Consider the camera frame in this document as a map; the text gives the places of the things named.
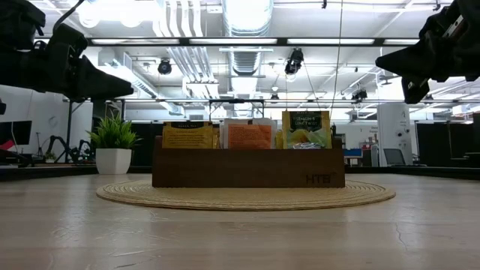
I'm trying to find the black overhead camera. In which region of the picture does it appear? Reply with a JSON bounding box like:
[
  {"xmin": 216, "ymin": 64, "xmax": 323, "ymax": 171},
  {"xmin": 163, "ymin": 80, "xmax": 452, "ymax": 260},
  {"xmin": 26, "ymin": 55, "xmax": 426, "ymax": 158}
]
[{"xmin": 283, "ymin": 47, "xmax": 305, "ymax": 76}]

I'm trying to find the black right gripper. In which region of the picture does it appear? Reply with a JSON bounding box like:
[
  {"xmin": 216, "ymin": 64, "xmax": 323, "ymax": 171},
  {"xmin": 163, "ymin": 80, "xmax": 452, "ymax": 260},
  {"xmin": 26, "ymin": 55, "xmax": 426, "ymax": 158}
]
[{"xmin": 374, "ymin": 0, "xmax": 473, "ymax": 106}]

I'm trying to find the white pillar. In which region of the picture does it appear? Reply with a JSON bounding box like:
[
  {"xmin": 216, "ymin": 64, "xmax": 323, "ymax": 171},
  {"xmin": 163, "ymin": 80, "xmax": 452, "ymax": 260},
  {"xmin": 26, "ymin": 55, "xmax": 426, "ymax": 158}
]
[{"xmin": 376, "ymin": 102, "xmax": 414, "ymax": 167}]

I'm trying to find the black monitor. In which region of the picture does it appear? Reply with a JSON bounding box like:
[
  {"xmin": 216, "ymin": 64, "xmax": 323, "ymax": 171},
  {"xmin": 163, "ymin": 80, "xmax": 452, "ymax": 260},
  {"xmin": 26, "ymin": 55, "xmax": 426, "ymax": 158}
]
[{"xmin": 0, "ymin": 120, "xmax": 33, "ymax": 147}]

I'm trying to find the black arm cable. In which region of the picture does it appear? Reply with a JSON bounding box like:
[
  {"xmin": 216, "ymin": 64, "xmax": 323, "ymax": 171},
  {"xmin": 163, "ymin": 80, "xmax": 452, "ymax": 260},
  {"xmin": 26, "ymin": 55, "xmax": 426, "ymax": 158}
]
[{"xmin": 51, "ymin": 0, "xmax": 86, "ymax": 34}]

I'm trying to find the round woven straw placemat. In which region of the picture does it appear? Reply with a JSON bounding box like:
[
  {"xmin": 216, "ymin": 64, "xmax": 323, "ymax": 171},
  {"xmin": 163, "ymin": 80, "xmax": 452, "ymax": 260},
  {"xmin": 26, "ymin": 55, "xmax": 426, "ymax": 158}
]
[{"xmin": 95, "ymin": 178, "xmax": 397, "ymax": 212}]

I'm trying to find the green plant in white pot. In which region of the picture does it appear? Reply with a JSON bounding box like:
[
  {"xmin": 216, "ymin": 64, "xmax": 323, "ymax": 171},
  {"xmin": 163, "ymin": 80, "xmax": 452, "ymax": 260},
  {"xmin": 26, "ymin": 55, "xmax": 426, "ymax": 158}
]
[{"xmin": 85, "ymin": 111, "xmax": 143, "ymax": 176}]

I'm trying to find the brown wooden tea caddy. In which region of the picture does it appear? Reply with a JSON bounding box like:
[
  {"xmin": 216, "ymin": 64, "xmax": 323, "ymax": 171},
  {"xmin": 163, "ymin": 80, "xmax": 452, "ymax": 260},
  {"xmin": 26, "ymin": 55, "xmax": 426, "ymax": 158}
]
[{"xmin": 151, "ymin": 135, "xmax": 347, "ymax": 189}]

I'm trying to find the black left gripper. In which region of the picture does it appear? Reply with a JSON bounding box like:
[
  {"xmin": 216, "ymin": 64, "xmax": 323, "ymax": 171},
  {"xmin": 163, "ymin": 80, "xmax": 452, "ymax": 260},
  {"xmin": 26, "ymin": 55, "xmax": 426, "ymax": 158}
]
[{"xmin": 35, "ymin": 22, "xmax": 135, "ymax": 102}]

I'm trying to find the silver ventilation duct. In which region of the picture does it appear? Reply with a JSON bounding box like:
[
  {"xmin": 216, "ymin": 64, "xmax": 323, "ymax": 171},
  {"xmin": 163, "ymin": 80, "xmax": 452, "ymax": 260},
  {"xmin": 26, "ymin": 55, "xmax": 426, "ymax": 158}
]
[{"xmin": 227, "ymin": 47, "xmax": 264, "ymax": 77}]

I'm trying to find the black hanging camera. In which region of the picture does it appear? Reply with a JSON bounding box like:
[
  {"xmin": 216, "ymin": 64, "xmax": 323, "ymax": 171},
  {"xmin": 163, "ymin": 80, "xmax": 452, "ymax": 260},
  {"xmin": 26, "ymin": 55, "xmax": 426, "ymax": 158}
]
[
  {"xmin": 351, "ymin": 88, "xmax": 369, "ymax": 103},
  {"xmin": 157, "ymin": 57, "xmax": 173, "ymax": 76}
]

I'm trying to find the white orange tea packet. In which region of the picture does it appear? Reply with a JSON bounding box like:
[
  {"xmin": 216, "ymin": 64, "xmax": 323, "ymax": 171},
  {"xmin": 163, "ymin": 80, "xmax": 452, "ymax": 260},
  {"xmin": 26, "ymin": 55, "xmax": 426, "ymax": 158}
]
[
  {"xmin": 220, "ymin": 117, "xmax": 278, "ymax": 151},
  {"xmin": 227, "ymin": 124, "xmax": 273, "ymax": 151}
]

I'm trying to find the grey office chair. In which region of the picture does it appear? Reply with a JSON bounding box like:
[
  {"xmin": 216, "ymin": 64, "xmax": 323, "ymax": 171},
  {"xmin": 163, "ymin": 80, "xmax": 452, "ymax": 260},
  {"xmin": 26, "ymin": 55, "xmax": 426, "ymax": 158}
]
[{"xmin": 382, "ymin": 147, "xmax": 408, "ymax": 167}]

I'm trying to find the black room divider panel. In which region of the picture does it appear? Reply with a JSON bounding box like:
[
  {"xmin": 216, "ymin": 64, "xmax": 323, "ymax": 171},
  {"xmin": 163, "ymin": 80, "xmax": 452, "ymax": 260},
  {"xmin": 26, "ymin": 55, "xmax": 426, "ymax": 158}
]
[{"xmin": 415, "ymin": 111, "xmax": 480, "ymax": 169}]

